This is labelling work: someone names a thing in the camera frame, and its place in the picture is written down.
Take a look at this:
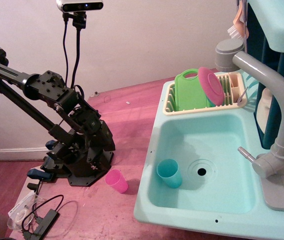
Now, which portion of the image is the green cutting board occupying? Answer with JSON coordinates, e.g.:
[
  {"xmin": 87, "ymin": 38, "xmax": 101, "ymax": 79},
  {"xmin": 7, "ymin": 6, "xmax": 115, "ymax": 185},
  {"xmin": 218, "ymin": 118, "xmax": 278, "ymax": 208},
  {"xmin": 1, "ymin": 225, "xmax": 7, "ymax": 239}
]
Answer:
[{"xmin": 174, "ymin": 68, "xmax": 209, "ymax": 111}]

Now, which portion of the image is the teal plastic cup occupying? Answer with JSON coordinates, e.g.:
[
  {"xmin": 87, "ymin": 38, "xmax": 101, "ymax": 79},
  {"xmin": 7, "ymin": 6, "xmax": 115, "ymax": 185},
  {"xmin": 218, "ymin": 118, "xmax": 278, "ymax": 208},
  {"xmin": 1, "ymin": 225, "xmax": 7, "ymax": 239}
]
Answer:
[{"xmin": 156, "ymin": 159, "xmax": 182, "ymax": 189}]

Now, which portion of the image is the pink plastic cup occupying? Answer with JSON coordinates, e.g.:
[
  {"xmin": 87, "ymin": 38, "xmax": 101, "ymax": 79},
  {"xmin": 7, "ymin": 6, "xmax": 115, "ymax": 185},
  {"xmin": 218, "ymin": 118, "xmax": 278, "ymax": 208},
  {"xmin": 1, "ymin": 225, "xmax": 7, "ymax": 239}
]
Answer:
[{"xmin": 105, "ymin": 169, "xmax": 128, "ymax": 194}]

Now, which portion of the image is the black camera cable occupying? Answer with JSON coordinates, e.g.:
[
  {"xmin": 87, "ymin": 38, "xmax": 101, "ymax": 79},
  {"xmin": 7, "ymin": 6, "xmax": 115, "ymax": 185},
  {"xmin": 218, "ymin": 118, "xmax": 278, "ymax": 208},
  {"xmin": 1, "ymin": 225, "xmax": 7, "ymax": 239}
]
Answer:
[{"xmin": 61, "ymin": 12, "xmax": 81, "ymax": 88}]

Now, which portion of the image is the teal plate behind pink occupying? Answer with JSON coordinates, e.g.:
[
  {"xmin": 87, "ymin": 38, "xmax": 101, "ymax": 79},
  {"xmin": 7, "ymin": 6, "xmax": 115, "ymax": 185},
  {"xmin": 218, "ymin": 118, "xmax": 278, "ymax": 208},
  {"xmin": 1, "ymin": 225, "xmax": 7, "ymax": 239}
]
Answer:
[{"xmin": 206, "ymin": 97, "xmax": 216, "ymax": 108}]

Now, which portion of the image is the purple toy utensil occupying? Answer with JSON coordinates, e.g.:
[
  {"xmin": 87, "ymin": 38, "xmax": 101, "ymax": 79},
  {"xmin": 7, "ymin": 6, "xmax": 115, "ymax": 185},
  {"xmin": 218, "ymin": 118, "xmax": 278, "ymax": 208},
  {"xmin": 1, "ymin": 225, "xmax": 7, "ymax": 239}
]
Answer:
[{"xmin": 237, "ymin": 87, "xmax": 248, "ymax": 104}]

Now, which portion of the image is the teal toy sink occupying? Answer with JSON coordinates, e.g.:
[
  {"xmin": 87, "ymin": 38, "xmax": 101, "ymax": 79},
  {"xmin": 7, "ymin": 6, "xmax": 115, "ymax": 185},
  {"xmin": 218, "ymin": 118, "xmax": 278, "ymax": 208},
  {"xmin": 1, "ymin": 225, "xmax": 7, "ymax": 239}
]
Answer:
[{"xmin": 134, "ymin": 71, "xmax": 284, "ymax": 240}]

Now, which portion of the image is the blue table clamp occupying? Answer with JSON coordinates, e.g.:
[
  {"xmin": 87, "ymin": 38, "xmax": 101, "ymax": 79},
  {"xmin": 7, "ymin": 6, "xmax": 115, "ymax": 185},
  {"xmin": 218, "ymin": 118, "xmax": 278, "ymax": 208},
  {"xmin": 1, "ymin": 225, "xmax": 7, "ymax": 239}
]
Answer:
[{"xmin": 27, "ymin": 168, "xmax": 53, "ymax": 182}]

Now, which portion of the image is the grey toy faucet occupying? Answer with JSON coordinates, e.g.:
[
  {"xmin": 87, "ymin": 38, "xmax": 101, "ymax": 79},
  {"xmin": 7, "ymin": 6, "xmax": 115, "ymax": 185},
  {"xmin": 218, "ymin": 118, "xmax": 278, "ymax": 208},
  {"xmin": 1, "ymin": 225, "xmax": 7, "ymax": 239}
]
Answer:
[{"xmin": 215, "ymin": 38, "xmax": 284, "ymax": 211}]

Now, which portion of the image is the cream dish rack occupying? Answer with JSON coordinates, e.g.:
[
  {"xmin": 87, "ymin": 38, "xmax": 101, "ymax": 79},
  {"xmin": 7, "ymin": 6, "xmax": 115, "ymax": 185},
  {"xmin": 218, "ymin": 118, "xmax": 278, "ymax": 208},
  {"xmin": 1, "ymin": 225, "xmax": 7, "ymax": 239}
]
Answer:
[{"xmin": 163, "ymin": 72, "xmax": 247, "ymax": 116}]

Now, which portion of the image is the clear plastic bag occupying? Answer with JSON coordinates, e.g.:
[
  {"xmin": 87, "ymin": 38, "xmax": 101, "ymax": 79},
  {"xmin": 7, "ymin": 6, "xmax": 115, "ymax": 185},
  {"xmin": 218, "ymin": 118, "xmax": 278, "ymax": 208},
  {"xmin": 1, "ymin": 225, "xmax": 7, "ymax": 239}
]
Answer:
[{"xmin": 7, "ymin": 192, "xmax": 44, "ymax": 231}]

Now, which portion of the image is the silver depth camera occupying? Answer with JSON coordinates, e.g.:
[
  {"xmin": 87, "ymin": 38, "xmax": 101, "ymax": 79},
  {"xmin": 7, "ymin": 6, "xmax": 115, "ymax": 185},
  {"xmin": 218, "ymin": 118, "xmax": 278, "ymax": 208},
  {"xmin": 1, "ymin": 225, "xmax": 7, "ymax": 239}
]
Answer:
[{"xmin": 56, "ymin": 0, "xmax": 104, "ymax": 13}]

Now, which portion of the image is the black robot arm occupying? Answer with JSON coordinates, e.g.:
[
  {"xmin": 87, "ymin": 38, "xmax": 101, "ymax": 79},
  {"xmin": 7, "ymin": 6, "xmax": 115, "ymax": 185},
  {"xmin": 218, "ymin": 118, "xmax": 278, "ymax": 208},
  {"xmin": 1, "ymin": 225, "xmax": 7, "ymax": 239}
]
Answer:
[{"xmin": 0, "ymin": 48, "xmax": 115, "ymax": 187}]

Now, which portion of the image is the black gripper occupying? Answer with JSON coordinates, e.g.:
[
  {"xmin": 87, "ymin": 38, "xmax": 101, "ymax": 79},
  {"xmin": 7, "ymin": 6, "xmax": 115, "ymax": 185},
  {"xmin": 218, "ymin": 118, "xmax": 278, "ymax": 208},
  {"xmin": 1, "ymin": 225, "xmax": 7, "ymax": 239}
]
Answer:
[{"xmin": 82, "ymin": 117, "xmax": 115, "ymax": 151}]

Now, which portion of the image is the white dish brush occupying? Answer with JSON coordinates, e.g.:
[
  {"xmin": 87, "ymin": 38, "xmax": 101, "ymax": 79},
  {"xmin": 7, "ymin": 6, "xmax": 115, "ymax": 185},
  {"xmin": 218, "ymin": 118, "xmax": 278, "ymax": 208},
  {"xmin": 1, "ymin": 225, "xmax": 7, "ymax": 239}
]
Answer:
[{"xmin": 227, "ymin": 22, "xmax": 245, "ymax": 39}]

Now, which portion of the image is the pink plastic plate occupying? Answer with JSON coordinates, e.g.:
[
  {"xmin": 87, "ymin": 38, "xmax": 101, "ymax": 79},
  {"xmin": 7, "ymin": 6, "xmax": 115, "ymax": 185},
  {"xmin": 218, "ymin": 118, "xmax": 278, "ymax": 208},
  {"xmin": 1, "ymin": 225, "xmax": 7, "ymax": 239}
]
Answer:
[{"xmin": 198, "ymin": 67, "xmax": 224, "ymax": 106}]

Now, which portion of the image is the black usb hub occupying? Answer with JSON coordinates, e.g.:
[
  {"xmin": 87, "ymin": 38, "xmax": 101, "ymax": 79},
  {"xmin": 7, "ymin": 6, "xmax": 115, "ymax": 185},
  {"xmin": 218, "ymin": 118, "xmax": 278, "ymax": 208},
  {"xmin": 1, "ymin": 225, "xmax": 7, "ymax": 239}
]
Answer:
[{"xmin": 23, "ymin": 209, "xmax": 60, "ymax": 240}]

